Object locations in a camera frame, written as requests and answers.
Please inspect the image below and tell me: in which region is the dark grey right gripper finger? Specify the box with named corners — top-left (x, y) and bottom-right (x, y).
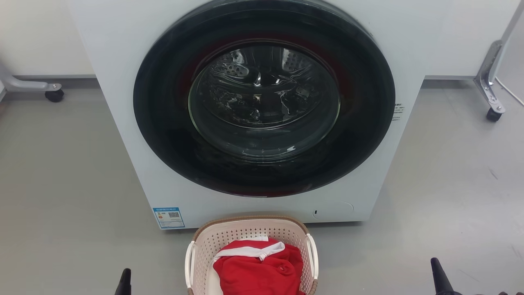
top-left (430, 257), bottom-right (456, 295)

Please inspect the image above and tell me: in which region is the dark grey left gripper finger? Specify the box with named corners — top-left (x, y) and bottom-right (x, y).
top-left (114, 268), bottom-right (132, 295)

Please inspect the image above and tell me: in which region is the beige perforated plastic laundry basket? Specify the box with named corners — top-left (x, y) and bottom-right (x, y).
top-left (184, 216), bottom-right (319, 295)

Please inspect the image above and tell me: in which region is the blue energy label sticker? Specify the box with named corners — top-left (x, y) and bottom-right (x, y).
top-left (153, 207), bottom-right (185, 229)

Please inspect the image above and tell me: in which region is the round white filter cover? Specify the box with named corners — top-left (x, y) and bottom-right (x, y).
top-left (312, 201), bottom-right (355, 220)

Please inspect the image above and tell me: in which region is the red garment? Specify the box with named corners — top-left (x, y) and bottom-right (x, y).
top-left (213, 240), bottom-right (306, 295)

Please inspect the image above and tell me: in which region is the white washing machine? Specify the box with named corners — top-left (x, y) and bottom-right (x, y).
top-left (68, 0), bottom-right (451, 230)

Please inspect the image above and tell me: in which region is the black round washing machine door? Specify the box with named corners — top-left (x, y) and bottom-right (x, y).
top-left (133, 0), bottom-right (396, 198)

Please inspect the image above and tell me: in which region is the thin white cable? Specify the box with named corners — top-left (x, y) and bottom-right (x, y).
top-left (495, 76), bottom-right (524, 106)

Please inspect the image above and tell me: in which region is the grey metal frame leg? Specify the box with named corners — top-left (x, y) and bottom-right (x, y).
top-left (474, 4), bottom-right (524, 115)
top-left (0, 61), bottom-right (63, 93)

